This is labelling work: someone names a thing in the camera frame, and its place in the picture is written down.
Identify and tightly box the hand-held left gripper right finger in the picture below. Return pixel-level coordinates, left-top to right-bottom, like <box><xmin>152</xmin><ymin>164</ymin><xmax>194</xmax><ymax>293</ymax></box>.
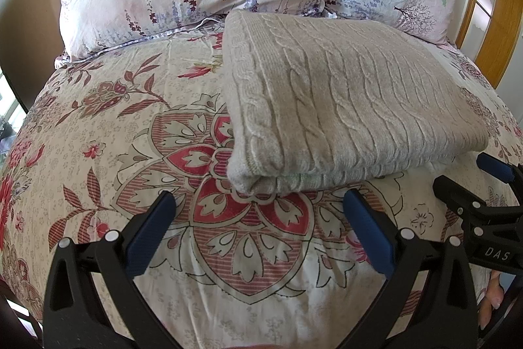
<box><xmin>342</xmin><ymin>189</ymin><xmax>479</xmax><ymax>349</ymax></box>

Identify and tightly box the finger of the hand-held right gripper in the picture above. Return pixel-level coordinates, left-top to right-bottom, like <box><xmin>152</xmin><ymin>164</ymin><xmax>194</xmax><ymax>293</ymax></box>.
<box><xmin>477</xmin><ymin>152</ymin><xmax>523</xmax><ymax>186</ymax></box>
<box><xmin>432</xmin><ymin>174</ymin><xmax>489</xmax><ymax>217</ymax></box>

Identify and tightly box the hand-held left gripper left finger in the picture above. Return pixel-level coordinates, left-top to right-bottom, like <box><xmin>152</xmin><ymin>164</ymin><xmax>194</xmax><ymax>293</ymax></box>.
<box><xmin>43</xmin><ymin>189</ymin><xmax>180</xmax><ymax>349</ymax></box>

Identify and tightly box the beige cable knit sweater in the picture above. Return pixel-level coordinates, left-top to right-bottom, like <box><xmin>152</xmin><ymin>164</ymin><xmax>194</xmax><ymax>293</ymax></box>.
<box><xmin>223</xmin><ymin>9</ymin><xmax>490</xmax><ymax>195</ymax></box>

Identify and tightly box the person's right hand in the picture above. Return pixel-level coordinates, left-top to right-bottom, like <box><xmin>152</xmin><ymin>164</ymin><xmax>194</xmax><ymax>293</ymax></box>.
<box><xmin>478</xmin><ymin>270</ymin><xmax>508</xmax><ymax>330</ymax></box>

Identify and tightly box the floral bedspread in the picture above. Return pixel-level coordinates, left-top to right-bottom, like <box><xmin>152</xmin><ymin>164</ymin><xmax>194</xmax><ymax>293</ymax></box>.
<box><xmin>0</xmin><ymin>16</ymin><xmax>523</xmax><ymax>349</ymax></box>

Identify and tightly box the window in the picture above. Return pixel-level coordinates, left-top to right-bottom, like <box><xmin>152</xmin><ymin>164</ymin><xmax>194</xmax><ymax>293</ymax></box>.
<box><xmin>0</xmin><ymin>71</ymin><xmax>30</xmax><ymax>166</ymax></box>

